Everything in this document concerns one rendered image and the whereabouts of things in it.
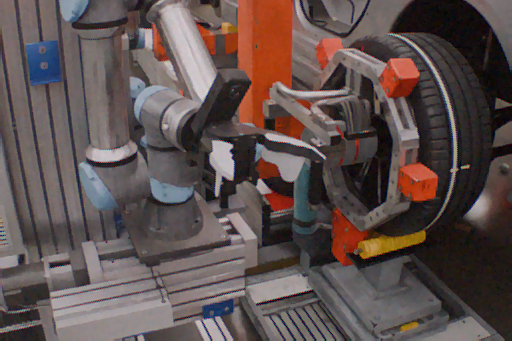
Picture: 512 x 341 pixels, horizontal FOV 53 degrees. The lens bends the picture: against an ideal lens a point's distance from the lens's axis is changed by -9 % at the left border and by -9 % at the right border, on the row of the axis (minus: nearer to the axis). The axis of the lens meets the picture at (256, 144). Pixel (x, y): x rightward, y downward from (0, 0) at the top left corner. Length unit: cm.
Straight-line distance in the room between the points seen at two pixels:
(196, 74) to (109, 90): 19
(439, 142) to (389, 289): 77
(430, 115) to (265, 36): 76
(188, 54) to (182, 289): 63
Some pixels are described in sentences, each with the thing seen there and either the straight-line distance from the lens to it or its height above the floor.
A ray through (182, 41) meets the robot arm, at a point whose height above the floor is 130.
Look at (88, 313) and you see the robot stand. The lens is 127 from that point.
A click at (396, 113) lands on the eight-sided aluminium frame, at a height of 102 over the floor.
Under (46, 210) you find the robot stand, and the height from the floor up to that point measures 85.
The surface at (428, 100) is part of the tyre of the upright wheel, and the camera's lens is 153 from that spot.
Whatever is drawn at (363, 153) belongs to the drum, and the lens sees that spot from 170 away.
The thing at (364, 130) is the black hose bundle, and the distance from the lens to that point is 149.
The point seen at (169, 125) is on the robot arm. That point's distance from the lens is 85.
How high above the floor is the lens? 153
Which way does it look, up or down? 24 degrees down
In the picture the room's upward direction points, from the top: straight up
